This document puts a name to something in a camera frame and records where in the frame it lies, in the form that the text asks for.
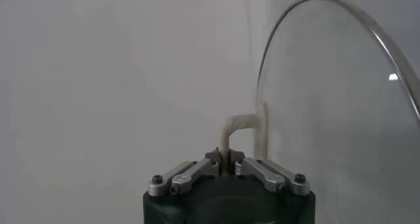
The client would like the round glass pot lid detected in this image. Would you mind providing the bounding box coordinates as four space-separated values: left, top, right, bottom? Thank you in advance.
219 0 420 224

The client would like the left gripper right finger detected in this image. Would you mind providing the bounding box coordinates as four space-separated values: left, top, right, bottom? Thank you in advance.
229 148 311 196

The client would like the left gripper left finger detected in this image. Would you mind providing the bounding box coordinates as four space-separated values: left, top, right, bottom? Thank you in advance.
147 148 226 197

